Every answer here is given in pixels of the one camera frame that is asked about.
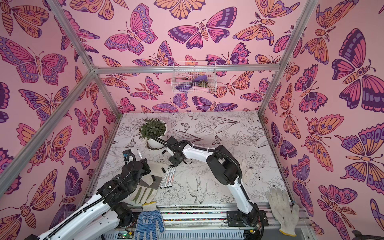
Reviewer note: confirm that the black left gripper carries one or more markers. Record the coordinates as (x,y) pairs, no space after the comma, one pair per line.
(145,168)

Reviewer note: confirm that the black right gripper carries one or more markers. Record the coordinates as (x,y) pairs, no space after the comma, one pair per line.
(174,159)

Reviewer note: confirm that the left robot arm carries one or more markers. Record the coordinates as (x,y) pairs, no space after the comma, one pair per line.
(104,211)

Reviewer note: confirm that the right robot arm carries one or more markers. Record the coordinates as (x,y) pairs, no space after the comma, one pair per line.
(227,171)

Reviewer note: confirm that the grey white work glove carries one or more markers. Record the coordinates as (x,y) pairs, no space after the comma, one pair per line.
(147,188)

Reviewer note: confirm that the green potted plant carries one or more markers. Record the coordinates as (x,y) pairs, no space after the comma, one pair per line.
(152,128)

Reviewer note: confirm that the blue dotted glove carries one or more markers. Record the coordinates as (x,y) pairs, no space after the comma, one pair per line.
(149,223)

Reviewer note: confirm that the white knit glove on table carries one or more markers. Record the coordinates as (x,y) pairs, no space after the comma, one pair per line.
(248,172)

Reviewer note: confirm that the white knit glove right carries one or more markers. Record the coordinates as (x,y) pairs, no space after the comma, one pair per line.
(287,216)

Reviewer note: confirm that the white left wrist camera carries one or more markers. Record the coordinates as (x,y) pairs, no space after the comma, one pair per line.
(128,156)

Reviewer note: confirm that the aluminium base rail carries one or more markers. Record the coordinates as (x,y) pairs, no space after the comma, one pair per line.
(197,222)

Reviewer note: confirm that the wire wall basket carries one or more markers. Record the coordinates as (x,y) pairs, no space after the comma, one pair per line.
(194,76)

